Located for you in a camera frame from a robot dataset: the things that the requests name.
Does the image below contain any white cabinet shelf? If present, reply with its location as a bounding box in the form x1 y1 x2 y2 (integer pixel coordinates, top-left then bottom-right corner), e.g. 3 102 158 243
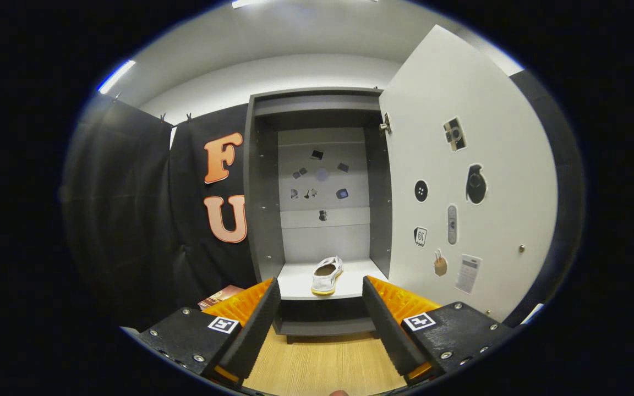
276 259 390 301

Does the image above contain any dark grey shoe cabinet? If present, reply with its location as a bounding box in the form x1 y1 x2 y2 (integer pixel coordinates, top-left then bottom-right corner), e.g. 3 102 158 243
242 86 395 345

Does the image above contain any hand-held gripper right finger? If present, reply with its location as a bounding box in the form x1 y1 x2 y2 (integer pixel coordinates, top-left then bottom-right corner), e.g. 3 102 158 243
362 274 516 387

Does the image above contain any narrow ceiling light panel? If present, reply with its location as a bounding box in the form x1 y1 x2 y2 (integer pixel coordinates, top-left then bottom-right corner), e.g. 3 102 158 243
96 59 138 96

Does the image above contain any white shoe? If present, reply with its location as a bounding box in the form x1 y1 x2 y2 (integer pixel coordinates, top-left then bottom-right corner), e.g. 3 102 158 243
310 255 345 297

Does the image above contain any black backdrop cloth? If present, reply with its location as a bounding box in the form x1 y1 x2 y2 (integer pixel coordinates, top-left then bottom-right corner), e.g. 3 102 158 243
61 69 588 332

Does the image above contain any beige shoe cabinet door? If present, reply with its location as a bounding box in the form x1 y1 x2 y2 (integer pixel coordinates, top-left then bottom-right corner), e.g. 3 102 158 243
377 24 559 323

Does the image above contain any brown book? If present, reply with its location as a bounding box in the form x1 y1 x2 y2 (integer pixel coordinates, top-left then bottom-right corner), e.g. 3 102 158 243
197 284 245 310

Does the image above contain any row of black cloth clips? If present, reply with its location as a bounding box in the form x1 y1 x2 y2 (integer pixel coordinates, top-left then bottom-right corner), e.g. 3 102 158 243
113 91 194 126

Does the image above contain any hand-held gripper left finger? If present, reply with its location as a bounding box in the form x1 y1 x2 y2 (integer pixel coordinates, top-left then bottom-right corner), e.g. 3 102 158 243
121 277 282 387

